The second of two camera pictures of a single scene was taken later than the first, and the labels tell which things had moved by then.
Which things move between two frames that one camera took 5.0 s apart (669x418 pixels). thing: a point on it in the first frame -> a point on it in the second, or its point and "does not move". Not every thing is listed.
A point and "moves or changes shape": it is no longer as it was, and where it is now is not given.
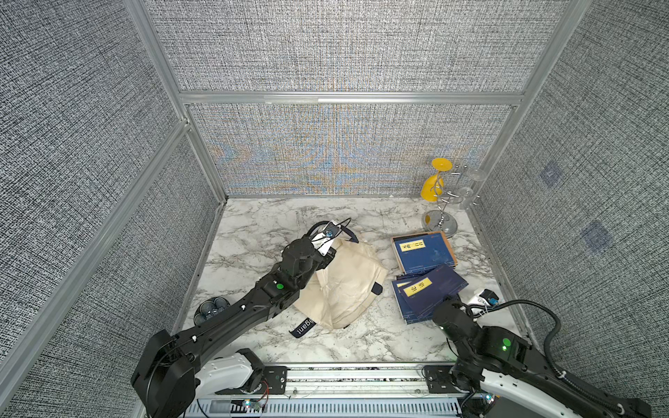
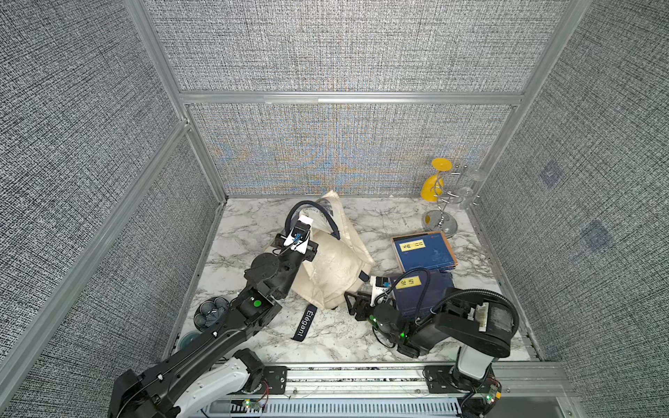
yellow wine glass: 434,185 does not move
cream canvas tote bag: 342,290 moves or changes shape
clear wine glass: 465,194 does not move
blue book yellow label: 420,252 does not move
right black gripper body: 452,305 -> 374,317
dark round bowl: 210,307 does not move
